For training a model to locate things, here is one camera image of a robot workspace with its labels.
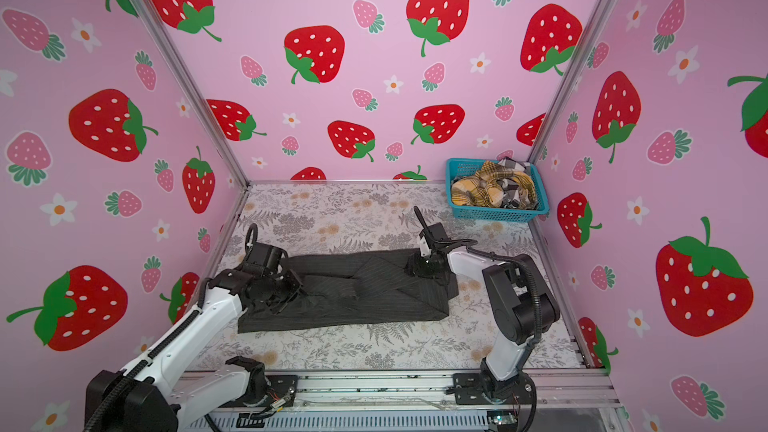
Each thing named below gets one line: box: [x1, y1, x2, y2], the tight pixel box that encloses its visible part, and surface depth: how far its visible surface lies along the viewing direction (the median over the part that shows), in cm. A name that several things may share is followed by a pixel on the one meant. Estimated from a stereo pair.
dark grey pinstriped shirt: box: [238, 249, 460, 333], surface depth 90 cm
